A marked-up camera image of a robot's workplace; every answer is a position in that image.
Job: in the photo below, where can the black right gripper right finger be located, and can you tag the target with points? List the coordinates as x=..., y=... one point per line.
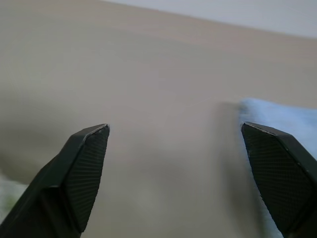
x=284, y=178

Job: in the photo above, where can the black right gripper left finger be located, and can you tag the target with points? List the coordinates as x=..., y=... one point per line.
x=62, y=183

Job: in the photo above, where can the green towel with white trim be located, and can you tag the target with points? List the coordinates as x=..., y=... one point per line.
x=7, y=196

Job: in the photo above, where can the folded light blue towel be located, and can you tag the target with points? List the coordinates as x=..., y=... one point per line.
x=284, y=116

